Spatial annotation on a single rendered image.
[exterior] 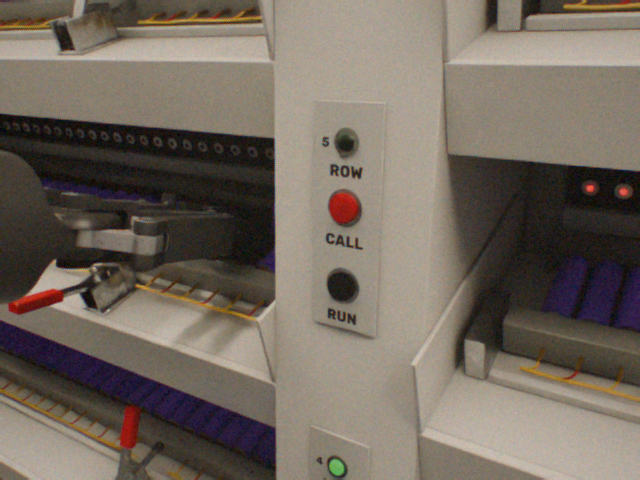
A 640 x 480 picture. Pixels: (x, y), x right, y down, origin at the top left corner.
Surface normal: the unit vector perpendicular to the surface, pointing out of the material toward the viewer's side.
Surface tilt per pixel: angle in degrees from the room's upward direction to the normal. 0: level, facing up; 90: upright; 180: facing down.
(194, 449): 18
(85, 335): 108
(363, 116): 90
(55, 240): 91
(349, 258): 90
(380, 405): 90
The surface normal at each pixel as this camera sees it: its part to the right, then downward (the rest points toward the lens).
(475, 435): -0.15, -0.84
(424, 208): -0.53, 0.22
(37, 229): 0.86, 0.00
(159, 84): -0.51, 0.51
